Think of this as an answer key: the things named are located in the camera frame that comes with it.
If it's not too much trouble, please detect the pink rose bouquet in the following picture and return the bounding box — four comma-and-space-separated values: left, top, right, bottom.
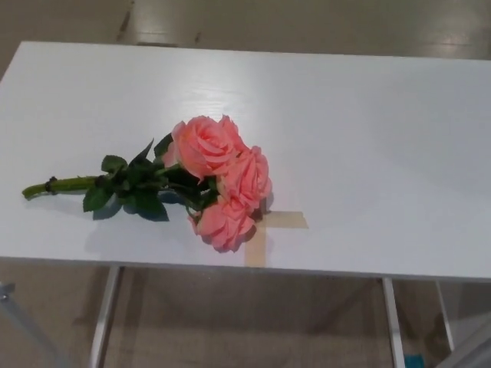
21, 113, 274, 254

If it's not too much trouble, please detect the short beige tape strip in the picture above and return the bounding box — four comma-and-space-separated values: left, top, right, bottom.
261, 210, 310, 231

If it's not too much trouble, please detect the white table leg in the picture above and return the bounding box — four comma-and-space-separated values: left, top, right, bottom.
381, 277, 407, 368
91, 266, 126, 368
434, 280, 456, 352

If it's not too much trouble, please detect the grey metal stand leg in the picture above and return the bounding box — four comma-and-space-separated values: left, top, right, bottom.
440, 320, 491, 368
0, 282, 59, 368

